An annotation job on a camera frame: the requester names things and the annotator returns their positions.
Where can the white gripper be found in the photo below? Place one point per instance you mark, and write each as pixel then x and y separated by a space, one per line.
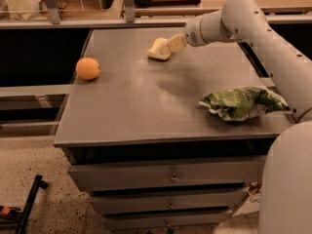
pixel 192 33

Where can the yellow sponge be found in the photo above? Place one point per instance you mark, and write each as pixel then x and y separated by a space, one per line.
pixel 154 51

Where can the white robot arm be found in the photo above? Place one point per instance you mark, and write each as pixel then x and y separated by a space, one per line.
pixel 286 191

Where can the orange fruit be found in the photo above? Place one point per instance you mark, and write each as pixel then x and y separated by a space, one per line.
pixel 87 68

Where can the grey drawer cabinet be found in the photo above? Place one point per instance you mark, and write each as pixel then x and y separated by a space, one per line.
pixel 142 146

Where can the cardboard box on floor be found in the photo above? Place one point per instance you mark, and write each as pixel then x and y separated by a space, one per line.
pixel 250 203

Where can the black stand on floor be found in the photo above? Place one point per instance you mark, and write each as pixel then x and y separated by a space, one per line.
pixel 17 218

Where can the metal railing frame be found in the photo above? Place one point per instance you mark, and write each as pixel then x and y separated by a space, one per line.
pixel 88 13

